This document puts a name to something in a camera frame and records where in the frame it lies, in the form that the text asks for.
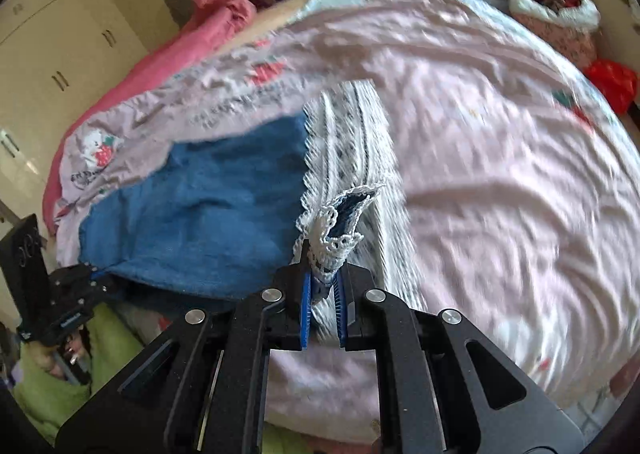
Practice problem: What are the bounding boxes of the green fleece sleeve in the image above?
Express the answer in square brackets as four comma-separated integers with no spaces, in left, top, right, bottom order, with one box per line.
[12,303,143,444]

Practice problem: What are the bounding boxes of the blue denim lace-hem pants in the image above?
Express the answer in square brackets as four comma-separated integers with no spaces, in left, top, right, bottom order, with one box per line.
[77,78,426,350]

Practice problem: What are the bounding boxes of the left hand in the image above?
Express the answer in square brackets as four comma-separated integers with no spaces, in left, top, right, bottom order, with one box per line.
[30,326,91,386]

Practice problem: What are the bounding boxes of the red plastic bag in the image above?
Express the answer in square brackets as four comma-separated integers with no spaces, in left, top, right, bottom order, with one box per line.
[584,59,639,115]

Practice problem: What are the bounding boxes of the cream white wardrobe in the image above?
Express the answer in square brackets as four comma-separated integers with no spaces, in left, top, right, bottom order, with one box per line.
[1,0,146,233]

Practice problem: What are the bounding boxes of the pink red blanket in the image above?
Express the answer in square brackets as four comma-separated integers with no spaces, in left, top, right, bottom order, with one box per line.
[42,0,256,236]

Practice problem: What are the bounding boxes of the white red clothes heap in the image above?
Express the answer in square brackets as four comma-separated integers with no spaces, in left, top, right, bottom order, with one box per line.
[506,0,601,70]

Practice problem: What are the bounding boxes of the pink strawberry print duvet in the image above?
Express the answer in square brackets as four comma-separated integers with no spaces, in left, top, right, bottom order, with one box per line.
[54,0,639,408]

